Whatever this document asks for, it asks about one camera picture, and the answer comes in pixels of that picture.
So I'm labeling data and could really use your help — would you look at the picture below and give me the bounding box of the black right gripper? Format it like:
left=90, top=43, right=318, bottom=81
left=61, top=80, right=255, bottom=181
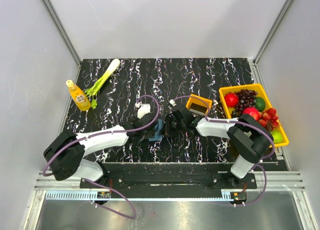
left=158, top=114, right=186, bottom=136

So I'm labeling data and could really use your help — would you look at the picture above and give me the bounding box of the small orange card bin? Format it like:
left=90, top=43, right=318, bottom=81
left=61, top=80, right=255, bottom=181
left=186, top=94, right=213, bottom=116

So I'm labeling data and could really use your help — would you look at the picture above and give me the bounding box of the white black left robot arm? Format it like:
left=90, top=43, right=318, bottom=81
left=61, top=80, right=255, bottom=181
left=42, top=113, right=158, bottom=188

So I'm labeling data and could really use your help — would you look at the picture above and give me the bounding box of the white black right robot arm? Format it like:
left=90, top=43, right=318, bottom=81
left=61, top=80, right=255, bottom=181
left=159, top=100, right=274, bottom=188

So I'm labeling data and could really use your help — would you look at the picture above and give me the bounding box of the black marble pattern mat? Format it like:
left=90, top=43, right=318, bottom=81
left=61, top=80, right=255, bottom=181
left=49, top=57, right=291, bottom=171

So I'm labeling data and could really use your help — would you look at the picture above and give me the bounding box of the green white leek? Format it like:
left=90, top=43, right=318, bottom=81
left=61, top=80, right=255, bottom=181
left=84, top=59, right=121, bottom=109

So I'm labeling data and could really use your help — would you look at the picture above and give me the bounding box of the yellow juice bottle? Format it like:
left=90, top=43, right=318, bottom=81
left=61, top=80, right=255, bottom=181
left=66, top=80, right=91, bottom=111

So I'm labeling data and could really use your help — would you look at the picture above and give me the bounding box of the large yellow fruit tray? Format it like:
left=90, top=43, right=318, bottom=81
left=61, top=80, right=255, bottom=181
left=219, top=84, right=289, bottom=148

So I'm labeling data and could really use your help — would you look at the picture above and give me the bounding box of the red apple left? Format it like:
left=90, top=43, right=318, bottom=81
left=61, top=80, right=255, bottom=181
left=224, top=93, right=239, bottom=107

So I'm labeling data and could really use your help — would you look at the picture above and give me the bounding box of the red apple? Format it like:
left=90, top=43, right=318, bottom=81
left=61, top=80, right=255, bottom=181
left=242, top=107, right=260, bottom=121
left=224, top=93, right=239, bottom=107

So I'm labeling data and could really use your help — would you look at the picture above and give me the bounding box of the dark purple grape bunch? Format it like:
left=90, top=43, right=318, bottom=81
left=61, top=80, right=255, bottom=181
left=231, top=89, right=258, bottom=117

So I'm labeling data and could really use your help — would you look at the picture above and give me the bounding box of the red apple centre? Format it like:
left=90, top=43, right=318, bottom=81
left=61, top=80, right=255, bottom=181
left=242, top=107, right=260, bottom=121

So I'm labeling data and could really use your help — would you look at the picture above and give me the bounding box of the dark green avocado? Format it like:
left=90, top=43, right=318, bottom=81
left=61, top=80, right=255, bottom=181
left=254, top=97, right=266, bottom=112

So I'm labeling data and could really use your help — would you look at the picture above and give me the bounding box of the light green apple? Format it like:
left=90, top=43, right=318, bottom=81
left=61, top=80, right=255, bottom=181
left=271, top=130, right=284, bottom=144

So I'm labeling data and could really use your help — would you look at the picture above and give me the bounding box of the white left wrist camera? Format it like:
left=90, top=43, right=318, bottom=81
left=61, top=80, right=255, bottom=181
left=135, top=103, right=151, bottom=119

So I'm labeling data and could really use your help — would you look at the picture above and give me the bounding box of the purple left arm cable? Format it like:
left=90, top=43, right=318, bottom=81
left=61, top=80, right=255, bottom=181
left=41, top=94, right=161, bottom=219

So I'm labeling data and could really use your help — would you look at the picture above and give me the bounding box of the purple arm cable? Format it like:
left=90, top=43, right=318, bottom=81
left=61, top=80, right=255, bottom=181
left=41, top=94, right=161, bottom=219
left=169, top=95, right=276, bottom=207

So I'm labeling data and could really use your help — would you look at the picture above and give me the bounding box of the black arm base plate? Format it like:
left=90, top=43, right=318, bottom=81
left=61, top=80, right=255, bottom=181
left=97, top=163, right=257, bottom=190

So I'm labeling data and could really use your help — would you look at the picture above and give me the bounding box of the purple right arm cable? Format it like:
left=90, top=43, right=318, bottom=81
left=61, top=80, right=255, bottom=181
left=169, top=95, right=276, bottom=207

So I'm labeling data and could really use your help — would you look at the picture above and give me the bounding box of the white slotted cable duct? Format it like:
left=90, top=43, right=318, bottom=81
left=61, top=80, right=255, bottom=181
left=45, top=191, right=234, bottom=203

